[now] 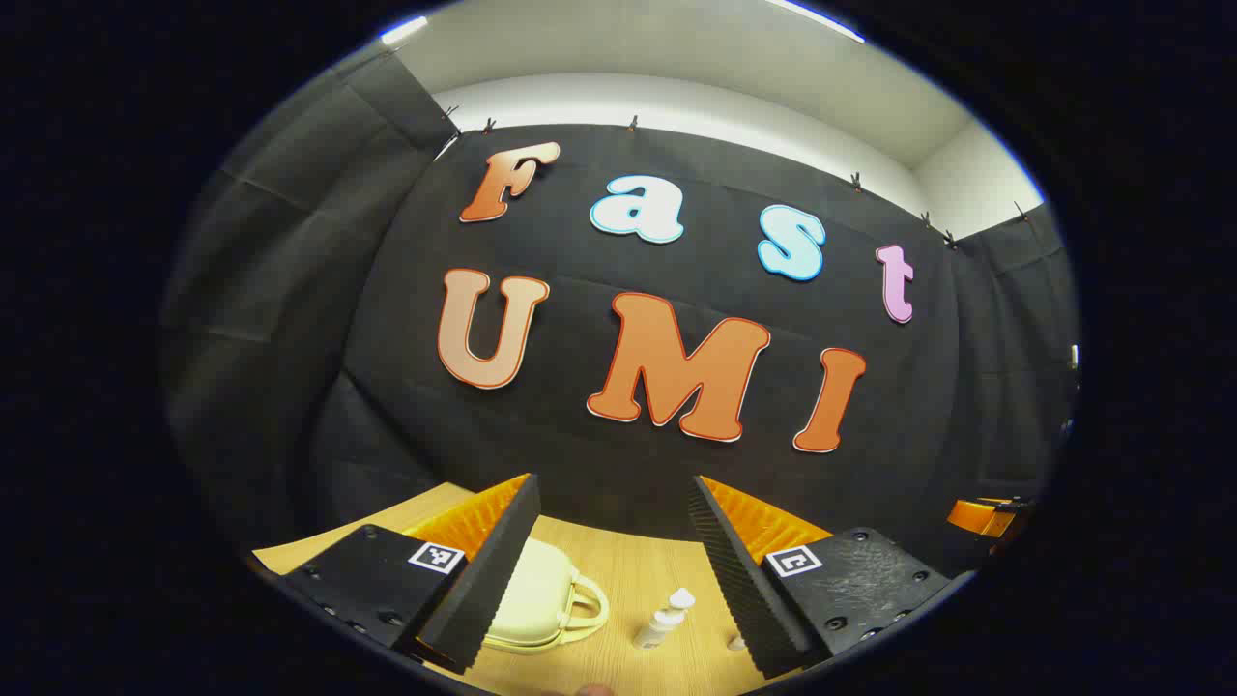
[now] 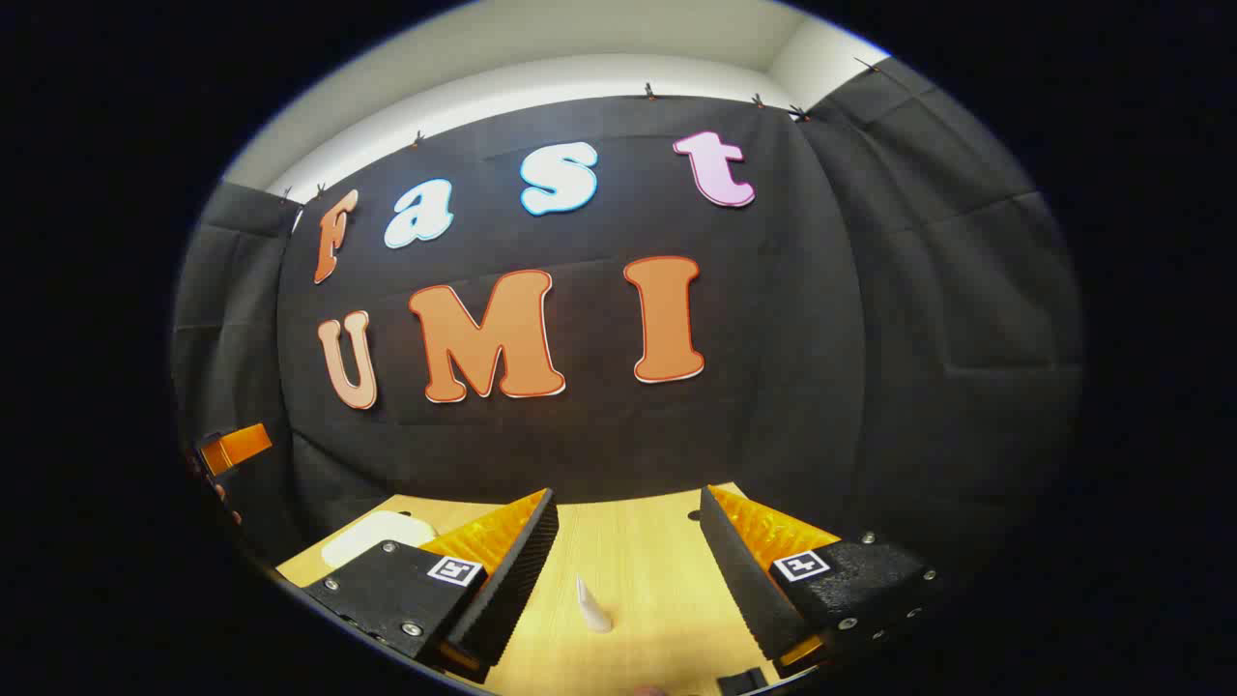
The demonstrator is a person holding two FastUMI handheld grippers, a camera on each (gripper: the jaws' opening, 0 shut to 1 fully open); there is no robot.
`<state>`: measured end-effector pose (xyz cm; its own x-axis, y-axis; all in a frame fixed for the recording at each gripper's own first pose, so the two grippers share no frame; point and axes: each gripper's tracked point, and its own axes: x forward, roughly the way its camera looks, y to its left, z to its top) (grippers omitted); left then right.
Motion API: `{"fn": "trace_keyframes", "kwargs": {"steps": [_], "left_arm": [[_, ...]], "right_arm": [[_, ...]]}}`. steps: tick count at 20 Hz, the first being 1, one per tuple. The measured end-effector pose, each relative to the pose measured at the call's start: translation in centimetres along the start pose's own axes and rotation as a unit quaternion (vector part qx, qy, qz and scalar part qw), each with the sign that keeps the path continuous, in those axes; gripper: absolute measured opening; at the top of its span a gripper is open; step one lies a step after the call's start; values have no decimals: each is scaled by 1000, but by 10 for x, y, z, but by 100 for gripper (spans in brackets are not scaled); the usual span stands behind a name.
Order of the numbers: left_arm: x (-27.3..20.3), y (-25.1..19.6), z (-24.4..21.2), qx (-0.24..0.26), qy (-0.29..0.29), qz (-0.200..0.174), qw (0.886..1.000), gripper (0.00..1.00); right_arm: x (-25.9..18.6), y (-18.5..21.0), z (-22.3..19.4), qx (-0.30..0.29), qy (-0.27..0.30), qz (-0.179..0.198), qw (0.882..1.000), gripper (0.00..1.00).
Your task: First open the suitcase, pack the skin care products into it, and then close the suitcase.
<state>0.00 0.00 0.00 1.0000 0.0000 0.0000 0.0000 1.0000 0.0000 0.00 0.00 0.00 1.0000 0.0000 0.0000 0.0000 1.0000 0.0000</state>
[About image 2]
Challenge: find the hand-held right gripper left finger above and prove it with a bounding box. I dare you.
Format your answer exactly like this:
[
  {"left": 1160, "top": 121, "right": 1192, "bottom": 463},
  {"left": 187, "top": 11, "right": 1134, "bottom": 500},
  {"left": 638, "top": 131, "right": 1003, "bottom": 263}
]
[{"left": 302, "top": 487, "right": 561, "bottom": 685}]

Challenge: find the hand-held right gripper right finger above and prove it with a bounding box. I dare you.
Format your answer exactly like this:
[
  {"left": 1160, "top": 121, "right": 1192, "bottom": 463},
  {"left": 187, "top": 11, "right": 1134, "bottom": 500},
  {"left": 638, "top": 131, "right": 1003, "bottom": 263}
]
[{"left": 699, "top": 484, "right": 948, "bottom": 680}]

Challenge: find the white squeeze tube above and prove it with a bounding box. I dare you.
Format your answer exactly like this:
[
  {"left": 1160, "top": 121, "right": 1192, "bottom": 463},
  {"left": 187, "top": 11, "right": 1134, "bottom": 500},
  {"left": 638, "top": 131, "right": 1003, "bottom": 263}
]
[{"left": 576, "top": 574, "right": 615, "bottom": 635}]

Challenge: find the white suitcase with yellow trim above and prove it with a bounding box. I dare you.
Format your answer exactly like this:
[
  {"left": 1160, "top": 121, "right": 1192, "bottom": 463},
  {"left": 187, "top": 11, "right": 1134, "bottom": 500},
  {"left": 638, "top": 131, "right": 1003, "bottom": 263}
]
[{"left": 321, "top": 510, "right": 438, "bottom": 571}]

